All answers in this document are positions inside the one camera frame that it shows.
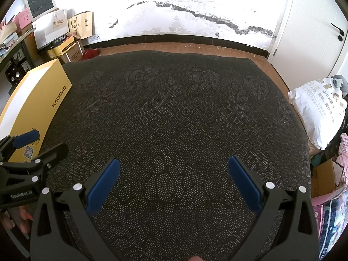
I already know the framed dark picture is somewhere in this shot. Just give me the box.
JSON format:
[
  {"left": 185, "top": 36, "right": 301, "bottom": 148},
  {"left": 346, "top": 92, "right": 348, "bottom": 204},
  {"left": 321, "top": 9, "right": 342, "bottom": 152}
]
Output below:
[{"left": 24, "top": 0, "right": 57, "bottom": 21}]

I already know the red fabric item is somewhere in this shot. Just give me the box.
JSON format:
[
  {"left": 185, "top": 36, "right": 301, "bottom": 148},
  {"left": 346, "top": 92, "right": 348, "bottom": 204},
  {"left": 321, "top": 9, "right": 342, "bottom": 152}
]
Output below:
[{"left": 82, "top": 48, "right": 101, "bottom": 60}]

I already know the white paper shopping bag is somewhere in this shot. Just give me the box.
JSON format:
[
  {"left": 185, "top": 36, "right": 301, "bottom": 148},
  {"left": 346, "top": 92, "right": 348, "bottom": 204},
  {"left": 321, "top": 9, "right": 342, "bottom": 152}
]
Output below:
[{"left": 32, "top": 9, "right": 69, "bottom": 49}]

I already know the white printed plastic bag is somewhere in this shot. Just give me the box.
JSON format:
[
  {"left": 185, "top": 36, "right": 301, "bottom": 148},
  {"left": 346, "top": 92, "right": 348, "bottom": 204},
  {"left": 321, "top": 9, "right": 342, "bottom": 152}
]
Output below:
[{"left": 288, "top": 75, "right": 347, "bottom": 150}]

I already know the black door handle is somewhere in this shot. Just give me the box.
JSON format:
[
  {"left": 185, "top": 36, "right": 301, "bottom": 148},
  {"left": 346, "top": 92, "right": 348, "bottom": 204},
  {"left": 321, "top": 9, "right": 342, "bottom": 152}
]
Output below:
[{"left": 331, "top": 23, "right": 345, "bottom": 42}]

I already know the pink box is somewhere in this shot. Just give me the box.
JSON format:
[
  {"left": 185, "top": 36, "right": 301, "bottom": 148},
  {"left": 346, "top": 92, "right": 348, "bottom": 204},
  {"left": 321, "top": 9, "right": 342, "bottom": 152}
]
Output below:
[{"left": 13, "top": 8, "right": 31, "bottom": 31}]

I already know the brown cardboard box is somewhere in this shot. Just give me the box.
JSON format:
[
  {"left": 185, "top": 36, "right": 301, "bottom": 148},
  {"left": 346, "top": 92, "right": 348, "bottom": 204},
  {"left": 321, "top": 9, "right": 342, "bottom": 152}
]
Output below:
[{"left": 58, "top": 41, "right": 84, "bottom": 64}]

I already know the black speaker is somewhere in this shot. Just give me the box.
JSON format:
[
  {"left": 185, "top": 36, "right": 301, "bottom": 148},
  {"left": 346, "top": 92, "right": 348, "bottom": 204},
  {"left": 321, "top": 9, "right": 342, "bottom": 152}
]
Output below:
[{"left": 5, "top": 64, "right": 26, "bottom": 86}]

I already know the brown paper shopping bag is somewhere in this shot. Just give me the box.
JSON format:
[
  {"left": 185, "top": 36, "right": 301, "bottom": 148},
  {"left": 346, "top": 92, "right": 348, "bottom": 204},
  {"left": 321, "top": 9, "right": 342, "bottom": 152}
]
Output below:
[{"left": 68, "top": 11, "right": 93, "bottom": 40}]

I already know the person's left hand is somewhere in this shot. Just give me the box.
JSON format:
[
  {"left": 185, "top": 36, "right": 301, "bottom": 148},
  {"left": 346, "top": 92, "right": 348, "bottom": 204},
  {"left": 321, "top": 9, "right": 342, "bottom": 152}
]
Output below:
[{"left": 1, "top": 206, "right": 33, "bottom": 234}]

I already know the yellow black flat box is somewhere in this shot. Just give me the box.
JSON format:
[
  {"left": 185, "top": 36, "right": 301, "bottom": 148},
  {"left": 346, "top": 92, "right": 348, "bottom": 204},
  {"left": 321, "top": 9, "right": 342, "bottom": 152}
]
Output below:
[{"left": 47, "top": 36, "right": 75, "bottom": 59}]

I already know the white door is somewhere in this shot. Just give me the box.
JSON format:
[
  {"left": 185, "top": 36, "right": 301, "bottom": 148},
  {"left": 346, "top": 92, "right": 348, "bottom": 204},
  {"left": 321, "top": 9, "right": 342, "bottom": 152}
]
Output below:
[{"left": 268, "top": 0, "right": 347, "bottom": 90}]

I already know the black shelf table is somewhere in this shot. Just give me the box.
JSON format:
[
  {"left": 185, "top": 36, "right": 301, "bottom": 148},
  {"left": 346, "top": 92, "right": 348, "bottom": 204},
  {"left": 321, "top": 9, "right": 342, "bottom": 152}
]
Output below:
[{"left": 1, "top": 28, "right": 35, "bottom": 73}]

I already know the yellow white cardboard box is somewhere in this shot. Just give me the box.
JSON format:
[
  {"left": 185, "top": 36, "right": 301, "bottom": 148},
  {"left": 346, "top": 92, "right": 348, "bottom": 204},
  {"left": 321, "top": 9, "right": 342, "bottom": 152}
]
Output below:
[{"left": 1, "top": 59, "right": 72, "bottom": 162}]

